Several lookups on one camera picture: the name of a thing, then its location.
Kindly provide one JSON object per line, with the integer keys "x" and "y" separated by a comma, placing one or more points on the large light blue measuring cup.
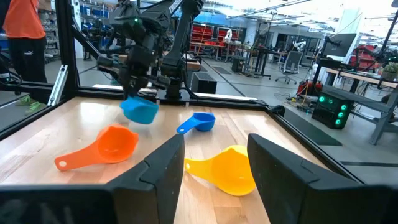
{"x": 140, "y": 110}

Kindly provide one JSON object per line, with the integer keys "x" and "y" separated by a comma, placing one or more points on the dark monitor on stand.
{"x": 340, "y": 45}

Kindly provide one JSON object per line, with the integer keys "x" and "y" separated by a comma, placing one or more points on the red floor machine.
{"x": 308, "y": 87}

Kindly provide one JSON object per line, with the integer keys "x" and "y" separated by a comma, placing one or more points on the black bin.
{"x": 238, "y": 64}

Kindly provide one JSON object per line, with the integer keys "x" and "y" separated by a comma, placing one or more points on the red cabinet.
{"x": 362, "y": 59}

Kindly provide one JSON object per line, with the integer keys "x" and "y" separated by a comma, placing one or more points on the grey bench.
{"x": 357, "y": 99}

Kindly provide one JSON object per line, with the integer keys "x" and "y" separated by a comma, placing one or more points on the black box speaker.
{"x": 203, "y": 82}

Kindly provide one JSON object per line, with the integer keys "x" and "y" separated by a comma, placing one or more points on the potted plant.
{"x": 390, "y": 71}

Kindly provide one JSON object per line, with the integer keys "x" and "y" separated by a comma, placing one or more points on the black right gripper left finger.
{"x": 149, "y": 193}

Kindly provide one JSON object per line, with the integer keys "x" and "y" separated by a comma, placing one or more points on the grey office chair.
{"x": 290, "y": 63}

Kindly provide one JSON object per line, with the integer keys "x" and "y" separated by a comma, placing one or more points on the black frame bracket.
{"x": 277, "y": 110}

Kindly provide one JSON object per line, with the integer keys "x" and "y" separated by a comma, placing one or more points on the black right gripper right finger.
{"x": 295, "y": 186}

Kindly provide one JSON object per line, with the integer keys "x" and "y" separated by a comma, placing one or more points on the red storage shelf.
{"x": 202, "y": 34}
{"x": 227, "y": 35}

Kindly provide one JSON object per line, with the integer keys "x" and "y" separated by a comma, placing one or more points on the wooden workbench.
{"x": 357, "y": 75}

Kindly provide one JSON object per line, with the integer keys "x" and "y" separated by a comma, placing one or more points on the person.
{"x": 25, "y": 31}

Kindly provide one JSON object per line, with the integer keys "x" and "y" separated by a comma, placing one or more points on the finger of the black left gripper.
{"x": 141, "y": 85}
{"x": 128, "y": 87}

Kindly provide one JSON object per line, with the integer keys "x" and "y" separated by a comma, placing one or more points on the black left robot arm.
{"x": 178, "y": 46}

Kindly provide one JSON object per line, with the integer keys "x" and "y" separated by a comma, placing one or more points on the black table frame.
{"x": 66, "y": 46}

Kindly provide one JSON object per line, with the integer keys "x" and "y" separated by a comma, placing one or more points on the orange measuring cup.
{"x": 115, "y": 146}

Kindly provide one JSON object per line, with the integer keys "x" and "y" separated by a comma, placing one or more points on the yellow measuring cup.
{"x": 230, "y": 171}

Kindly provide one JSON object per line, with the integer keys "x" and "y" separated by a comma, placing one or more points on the silver aluminium brace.
{"x": 58, "y": 85}

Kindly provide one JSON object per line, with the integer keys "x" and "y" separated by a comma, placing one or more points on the black computer with green lights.
{"x": 331, "y": 109}

